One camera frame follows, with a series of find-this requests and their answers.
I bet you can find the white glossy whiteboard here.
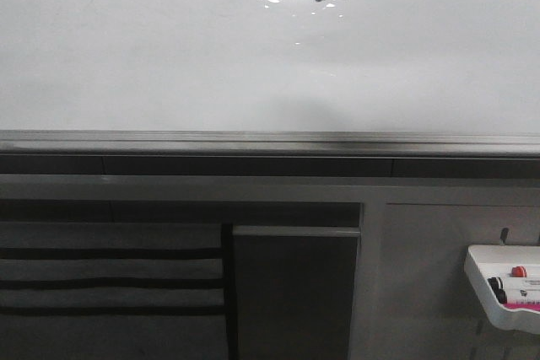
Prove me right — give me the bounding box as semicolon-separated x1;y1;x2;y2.
1;0;539;134

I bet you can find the dark cabinet door panel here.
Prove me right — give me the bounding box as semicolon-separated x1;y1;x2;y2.
233;225;360;359

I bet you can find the white plastic marker tray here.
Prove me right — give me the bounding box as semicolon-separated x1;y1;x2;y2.
464;244;539;335

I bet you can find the grey slatted shelf rack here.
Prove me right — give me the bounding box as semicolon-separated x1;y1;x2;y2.
1;222;238;359

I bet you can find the black capped marker upper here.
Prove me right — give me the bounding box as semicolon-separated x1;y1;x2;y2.
487;277;540;290

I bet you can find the black capped marker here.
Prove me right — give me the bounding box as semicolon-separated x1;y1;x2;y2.
494;287;540;304
487;277;540;290

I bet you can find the black capped marker lower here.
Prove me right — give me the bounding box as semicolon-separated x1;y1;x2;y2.
494;287;540;304

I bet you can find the red capped marker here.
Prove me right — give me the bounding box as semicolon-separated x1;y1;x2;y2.
510;265;540;279

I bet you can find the pink marker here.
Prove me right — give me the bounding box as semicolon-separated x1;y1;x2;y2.
505;304;540;312

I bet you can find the grey aluminium whiteboard frame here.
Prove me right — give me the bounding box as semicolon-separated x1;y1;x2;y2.
1;130;539;159

